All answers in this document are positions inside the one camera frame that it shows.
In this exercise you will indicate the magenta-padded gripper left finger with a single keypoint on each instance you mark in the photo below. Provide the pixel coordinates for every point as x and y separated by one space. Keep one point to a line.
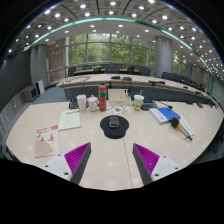
76 156

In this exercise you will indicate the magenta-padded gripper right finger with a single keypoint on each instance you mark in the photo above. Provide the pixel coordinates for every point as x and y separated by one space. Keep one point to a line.
146 159

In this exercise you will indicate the black computer mouse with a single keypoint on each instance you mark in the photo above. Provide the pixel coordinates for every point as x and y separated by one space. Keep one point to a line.
114 122

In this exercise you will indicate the black mouse pad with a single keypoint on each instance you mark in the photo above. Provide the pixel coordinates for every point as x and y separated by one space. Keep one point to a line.
114 132

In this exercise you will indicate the red and pink magazine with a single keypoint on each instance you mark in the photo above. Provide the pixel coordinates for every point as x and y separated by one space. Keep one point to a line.
46 141

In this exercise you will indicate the white booklet with red heading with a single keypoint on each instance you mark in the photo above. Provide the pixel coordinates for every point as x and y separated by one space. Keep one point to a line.
69 120

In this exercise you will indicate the blue and white book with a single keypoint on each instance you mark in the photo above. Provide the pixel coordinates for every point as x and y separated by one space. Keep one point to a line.
166 114

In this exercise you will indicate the white paper cup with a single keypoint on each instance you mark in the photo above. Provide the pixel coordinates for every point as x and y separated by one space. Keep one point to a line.
81 103

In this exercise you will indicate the printed takeaway cup with straw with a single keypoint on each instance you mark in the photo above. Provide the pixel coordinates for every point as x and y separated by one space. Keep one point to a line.
138 103

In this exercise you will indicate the colourful printed leaflet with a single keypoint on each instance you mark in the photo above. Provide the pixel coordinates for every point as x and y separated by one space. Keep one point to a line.
118 110

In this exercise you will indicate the red bottle with green band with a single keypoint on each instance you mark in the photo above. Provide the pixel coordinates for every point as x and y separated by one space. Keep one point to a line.
102 100

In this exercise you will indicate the white desk organizer box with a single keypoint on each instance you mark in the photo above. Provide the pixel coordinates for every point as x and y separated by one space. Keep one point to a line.
118 97

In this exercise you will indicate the white leaning board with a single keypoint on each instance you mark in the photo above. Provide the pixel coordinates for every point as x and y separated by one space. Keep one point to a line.
41 87

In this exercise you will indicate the grey box monitor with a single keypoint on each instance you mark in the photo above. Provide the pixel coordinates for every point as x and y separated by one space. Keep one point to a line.
30 94

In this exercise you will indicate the curved conference table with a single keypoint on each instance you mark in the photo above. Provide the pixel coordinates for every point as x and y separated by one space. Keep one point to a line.
100 80

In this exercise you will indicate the dark office chairs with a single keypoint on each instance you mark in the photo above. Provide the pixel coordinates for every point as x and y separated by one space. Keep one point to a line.
144 71

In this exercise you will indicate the ceiling lights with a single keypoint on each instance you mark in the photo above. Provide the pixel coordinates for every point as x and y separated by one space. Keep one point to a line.
82 6

